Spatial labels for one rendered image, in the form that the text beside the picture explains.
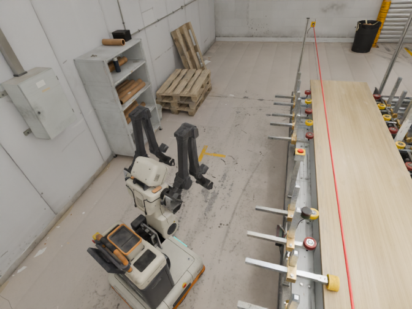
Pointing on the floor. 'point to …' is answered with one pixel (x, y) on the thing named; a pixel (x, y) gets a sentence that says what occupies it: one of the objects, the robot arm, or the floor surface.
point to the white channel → (404, 127)
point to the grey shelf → (106, 112)
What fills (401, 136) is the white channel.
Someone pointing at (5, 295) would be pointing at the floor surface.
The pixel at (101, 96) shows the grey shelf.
